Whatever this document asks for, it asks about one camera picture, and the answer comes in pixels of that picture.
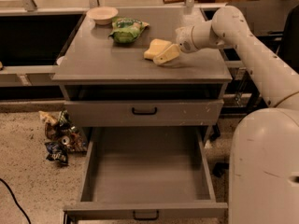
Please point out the grey open bottom drawer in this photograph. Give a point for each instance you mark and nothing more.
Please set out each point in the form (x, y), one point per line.
(145, 169)

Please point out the pile of snack bags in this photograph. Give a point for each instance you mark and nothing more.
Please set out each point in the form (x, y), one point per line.
(55, 129)

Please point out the grey middle drawer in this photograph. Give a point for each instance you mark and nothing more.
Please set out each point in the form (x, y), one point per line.
(118, 113)

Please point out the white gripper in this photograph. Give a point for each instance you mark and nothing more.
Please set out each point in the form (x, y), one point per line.
(184, 38)

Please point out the black middle drawer handle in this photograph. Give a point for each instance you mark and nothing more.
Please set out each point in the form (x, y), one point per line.
(144, 112)

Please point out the yellow sponge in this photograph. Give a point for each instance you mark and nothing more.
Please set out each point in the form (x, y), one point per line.
(156, 47)

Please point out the green chip bag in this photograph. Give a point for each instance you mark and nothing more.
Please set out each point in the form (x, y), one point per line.
(127, 30)

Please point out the black bottom drawer handle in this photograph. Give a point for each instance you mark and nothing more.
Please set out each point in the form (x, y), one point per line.
(146, 215)

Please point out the grey drawer cabinet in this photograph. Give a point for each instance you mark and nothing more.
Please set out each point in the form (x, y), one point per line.
(95, 68)

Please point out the black office chair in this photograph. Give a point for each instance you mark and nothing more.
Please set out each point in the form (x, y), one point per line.
(275, 75)

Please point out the black drawer handle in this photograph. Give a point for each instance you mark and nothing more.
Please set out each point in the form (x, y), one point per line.
(144, 112)
(146, 215)

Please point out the white bowl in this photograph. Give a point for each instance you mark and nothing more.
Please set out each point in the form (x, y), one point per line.
(102, 15)

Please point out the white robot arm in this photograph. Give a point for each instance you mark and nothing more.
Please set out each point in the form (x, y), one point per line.
(264, 157)

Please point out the soda can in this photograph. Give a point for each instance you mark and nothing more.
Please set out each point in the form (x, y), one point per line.
(66, 140)

